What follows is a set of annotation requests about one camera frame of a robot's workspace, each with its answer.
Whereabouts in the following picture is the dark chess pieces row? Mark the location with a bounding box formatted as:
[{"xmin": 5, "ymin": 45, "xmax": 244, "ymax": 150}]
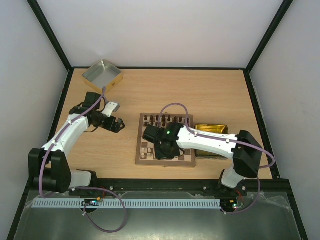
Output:
[{"xmin": 140, "ymin": 112, "xmax": 186, "ymax": 129}]

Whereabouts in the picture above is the white slotted cable duct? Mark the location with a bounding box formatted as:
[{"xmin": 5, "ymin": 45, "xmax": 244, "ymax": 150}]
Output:
[{"xmin": 31, "ymin": 198, "xmax": 221, "ymax": 209}]

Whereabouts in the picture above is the gold tin lid tray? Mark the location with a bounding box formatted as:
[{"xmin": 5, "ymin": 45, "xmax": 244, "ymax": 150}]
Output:
[{"xmin": 195, "ymin": 124, "xmax": 229, "ymax": 160}]

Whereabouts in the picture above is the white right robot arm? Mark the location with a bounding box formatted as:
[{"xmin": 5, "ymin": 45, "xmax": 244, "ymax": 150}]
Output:
[{"xmin": 142, "ymin": 122, "xmax": 262, "ymax": 196}]

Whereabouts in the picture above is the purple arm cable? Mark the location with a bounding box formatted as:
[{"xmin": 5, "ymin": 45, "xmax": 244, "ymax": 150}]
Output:
[
  {"xmin": 38, "ymin": 86, "xmax": 128, "ymax": 233},
  {"xmin": 159, "ymin": 102, "xmax": 276, "ymax": 216}
]

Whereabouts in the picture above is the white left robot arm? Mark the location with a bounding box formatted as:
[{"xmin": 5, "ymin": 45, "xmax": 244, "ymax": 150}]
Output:
[{"xmin": 28, "ymin": 92, "xmax": 125, "ymax": 198}]

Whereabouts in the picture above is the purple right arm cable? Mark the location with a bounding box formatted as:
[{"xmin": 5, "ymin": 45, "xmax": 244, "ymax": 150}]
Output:
[{"xmin": 159, "ymin": 102, "xmax": 276, "ymax": 216}]

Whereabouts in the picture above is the wooden chess board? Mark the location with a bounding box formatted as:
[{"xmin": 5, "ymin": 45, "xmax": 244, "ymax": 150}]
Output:
[{"xmin": 135, "ymin": 112, "xmax": 196, "ymax": 167}]

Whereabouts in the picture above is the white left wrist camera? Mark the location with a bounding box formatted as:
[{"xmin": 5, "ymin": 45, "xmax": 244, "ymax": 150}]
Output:
[{"xmin": 102, "ymin": 101, "xmax": 120, "ymax": 118}]

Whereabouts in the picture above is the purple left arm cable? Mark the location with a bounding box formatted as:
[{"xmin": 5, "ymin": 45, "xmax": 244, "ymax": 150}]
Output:
[{"xmin": 38, "ymin": 86, "xmax": 128, "ymax": 233}]

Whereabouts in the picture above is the empty gold tin box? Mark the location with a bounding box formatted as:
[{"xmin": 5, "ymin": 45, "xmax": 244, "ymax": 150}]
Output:
[{"xmin": 82, "ymin": 59, "xmax": 123, "ymax": 94}]

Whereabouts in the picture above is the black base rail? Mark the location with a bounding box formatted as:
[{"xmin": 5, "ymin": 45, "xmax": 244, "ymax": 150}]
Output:
[{"xmin": 69, "ymin": 177, "xmax": 248, "ymax": 198}]

